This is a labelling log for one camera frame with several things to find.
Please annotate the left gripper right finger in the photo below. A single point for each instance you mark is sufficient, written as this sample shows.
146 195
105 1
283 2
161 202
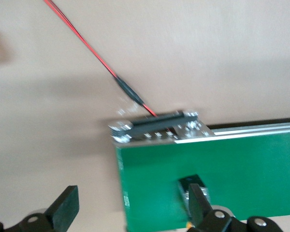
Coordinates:
199 207

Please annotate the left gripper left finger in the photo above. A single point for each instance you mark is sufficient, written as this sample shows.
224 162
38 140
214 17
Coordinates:
61 210

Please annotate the yellow push button switch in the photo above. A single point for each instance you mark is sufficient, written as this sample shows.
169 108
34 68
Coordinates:
192 180

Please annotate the green conveyor belt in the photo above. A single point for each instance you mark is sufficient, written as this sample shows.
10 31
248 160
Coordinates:
232 174

